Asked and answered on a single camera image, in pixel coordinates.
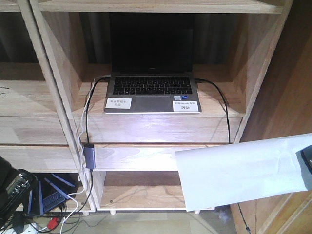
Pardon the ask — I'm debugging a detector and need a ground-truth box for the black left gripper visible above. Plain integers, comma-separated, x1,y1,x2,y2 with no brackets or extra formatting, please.
0,157,37,219

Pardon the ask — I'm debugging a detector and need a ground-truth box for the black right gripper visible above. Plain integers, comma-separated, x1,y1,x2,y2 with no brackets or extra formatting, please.
300,145,312,176

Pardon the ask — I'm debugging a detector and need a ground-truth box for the white paper sheet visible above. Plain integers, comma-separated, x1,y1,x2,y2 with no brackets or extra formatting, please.
176,134,312,211

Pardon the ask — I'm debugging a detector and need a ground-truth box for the grey usb hub adapter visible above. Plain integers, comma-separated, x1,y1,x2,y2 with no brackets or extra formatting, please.
83,143,96,170

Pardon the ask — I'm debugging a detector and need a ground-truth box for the white label left on laptop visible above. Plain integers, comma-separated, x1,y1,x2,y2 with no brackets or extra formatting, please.
105,97,132,109

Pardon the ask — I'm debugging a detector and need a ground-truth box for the white label on laptop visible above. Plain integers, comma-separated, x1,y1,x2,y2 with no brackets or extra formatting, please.
173,101,199,113
105,97,132,109

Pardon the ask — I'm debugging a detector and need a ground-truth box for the light wooden shelf unit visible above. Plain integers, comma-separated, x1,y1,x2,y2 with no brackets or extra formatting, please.
0,0,312,234

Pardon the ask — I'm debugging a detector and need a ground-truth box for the white label right on laptop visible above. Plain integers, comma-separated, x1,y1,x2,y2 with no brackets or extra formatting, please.
173,101,199,113

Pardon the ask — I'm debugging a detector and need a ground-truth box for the grey open laptop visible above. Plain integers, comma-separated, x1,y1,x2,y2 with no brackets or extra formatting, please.
104,13,201,114

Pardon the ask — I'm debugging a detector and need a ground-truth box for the white cable left of laptop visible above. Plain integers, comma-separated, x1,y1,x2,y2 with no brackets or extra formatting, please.
55,75,110,234

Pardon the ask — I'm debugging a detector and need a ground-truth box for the black cable right of laptop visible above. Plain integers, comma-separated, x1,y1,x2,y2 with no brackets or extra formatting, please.
194,78,232,144

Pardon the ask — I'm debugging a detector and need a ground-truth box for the black cable of laptop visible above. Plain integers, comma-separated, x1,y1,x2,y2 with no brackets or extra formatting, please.
194,78,232,144
85,77,111,145

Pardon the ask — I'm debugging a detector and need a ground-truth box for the black cable left of laptop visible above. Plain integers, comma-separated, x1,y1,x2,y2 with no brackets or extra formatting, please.
85,77,111,145

